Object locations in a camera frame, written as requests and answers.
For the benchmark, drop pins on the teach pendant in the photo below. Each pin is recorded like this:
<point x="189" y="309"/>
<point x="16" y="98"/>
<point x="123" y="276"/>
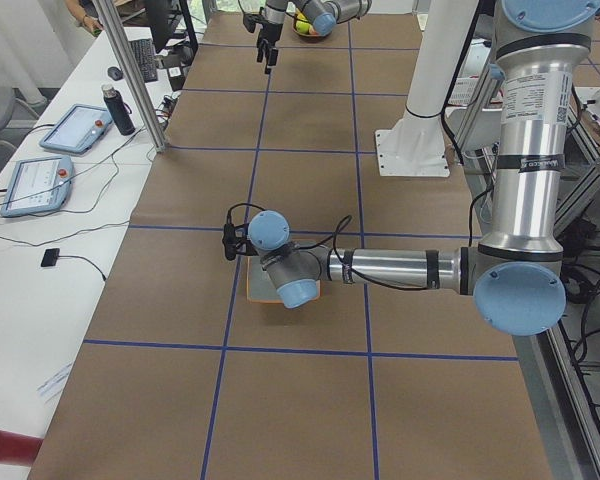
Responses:
<point x="40" y="185"/>
<point x="77" y="130"/>

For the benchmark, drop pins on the teach pendant far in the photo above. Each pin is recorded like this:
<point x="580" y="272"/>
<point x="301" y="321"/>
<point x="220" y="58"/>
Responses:
<point x="77" y="130"/>

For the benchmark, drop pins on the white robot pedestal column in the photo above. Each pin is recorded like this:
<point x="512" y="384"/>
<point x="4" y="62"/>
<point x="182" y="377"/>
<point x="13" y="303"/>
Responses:
<point x="415" y="145"/>

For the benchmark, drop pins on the brown table mat blue grid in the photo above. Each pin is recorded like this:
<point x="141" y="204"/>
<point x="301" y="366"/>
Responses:
<point x="181" y="376"/>

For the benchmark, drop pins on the grey square plate orange rim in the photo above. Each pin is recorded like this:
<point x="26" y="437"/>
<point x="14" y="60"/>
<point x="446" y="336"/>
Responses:
<point x="260" y="289"/>

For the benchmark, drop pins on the black monitor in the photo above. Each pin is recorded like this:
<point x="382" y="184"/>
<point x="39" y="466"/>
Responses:
<point x="163" y="18"/>

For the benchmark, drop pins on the teach pendant near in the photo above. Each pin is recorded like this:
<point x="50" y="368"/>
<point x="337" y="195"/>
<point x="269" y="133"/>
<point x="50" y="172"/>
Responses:
<point x="40" y="185"/>

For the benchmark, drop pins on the black keyboard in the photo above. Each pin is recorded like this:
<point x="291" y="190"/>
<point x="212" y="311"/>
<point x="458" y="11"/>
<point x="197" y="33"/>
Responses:
<point x="144" y="54"/>

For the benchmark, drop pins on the red fire extinguisher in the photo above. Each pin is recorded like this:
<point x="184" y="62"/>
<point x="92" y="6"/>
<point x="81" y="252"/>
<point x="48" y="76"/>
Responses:
<point x="18" y="449"/>

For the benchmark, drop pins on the small black box device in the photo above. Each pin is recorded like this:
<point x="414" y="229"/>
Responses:
<point x="50" y="257"/>

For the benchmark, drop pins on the black water bottle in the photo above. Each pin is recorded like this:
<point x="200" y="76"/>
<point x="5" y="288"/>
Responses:
<point x="118" y="110"/>

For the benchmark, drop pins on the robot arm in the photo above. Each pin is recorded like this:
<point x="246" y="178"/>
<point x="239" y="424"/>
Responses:
<point x="512" y="273"/>
<point x="323" y="16"/>

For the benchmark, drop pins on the aluminium frame post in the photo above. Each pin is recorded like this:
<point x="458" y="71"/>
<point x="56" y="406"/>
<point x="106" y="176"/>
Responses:
<point x="119" y="42"/>

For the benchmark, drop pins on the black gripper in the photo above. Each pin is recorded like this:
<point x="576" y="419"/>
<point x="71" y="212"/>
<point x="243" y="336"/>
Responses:
<point x="268" y="34"/>

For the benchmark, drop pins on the grey computer mouse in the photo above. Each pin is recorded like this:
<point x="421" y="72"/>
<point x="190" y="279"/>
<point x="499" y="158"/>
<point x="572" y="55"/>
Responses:
<point x="115" y="73"/>

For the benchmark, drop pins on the wicker fruit basket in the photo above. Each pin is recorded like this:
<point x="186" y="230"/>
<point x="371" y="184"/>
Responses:
<point x="303" y="27"/>

